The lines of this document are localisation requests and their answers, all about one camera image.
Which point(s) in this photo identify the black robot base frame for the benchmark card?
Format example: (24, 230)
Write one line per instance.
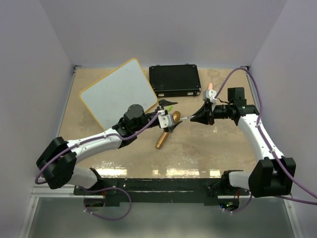
(116, 191)

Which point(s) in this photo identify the yellow framed whiteboard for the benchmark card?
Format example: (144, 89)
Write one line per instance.
(108, 98)

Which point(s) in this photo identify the gold microphone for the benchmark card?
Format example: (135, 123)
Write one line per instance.
(164, 135)

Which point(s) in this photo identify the black hard case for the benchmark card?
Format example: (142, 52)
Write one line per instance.
(175, 80)

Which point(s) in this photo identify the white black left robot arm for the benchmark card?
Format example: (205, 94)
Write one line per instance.
(58, 164)

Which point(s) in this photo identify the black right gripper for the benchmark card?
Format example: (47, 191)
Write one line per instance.
(205, 115)

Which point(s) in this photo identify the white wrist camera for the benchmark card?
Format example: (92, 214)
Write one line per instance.
(166, 121)
(210, 95)

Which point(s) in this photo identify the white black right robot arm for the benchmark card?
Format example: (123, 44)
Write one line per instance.
(271, 175)

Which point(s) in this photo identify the white green whiteboard marker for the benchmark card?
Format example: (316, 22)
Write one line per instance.
(185, 118)

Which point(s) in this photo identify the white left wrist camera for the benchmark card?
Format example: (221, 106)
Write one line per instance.
(166, 121)

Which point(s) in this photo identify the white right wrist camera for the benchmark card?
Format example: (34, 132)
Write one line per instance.
(210, 95)

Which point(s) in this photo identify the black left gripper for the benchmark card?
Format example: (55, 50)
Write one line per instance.
(163, 103)

